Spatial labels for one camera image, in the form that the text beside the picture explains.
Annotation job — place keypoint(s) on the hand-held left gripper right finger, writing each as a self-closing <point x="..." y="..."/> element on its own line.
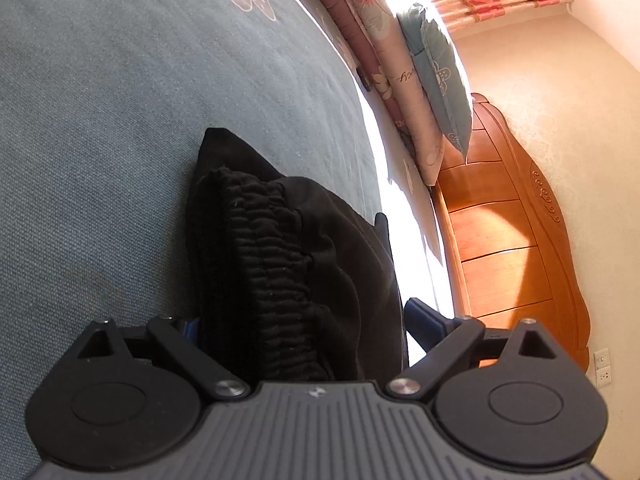
<point x="425" y="325"/>

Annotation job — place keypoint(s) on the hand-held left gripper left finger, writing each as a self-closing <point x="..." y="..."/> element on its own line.
<point x="190" y="355"/>

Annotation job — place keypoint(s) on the black pants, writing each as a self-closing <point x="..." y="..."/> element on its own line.
<point x="280" y="260"/>

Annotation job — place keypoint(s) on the wooden headboard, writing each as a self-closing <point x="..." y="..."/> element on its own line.
<point x="500" y="240"/>

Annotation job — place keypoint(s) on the blue floral bed sheet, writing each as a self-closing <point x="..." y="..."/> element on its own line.
<point x="125" y="135"/>

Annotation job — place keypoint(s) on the blue floral pillow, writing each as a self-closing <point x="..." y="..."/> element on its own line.
<point x="445" y="75"/>

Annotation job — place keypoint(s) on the black phone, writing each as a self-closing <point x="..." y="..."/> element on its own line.
<point x="365" y="80"/>

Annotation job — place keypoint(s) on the pink floral quilt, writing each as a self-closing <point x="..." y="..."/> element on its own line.
<point x="370" y="20"/>

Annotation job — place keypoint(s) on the white wall socket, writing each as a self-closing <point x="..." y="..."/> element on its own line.
<point x="603" y="366"/>

